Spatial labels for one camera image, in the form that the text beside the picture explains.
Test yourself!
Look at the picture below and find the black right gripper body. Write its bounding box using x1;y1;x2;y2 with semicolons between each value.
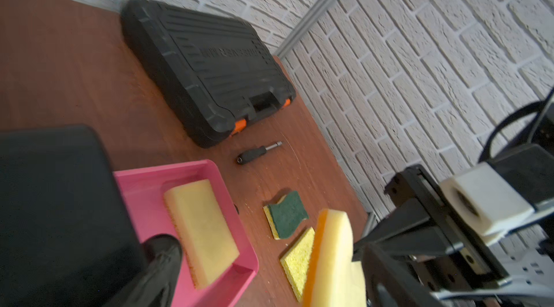
353;165;509;290

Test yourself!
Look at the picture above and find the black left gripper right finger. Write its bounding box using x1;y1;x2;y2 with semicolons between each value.
362;244;441;307

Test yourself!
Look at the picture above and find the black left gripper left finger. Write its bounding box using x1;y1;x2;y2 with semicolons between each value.
105;234;183;306

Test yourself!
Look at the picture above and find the pale yellow foam sponge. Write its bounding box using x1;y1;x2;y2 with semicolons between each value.
302;209;366;306
164;179;239;290

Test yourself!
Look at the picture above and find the black drawer cabinet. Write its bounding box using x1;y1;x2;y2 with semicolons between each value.
1;125;147;306

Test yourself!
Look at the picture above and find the green yellow scouring sponge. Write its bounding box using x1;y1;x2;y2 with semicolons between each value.
263;191;309;240

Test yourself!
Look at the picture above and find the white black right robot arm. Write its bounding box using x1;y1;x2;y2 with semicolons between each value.
353;95;553;306

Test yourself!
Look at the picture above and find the black plastic tool case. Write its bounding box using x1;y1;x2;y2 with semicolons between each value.
121;0;297;148

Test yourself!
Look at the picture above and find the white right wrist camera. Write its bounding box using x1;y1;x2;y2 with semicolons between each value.
439;163;535;246

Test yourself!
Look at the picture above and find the aluminium corner frame post right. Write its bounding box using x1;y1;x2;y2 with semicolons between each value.
275;0;337;59

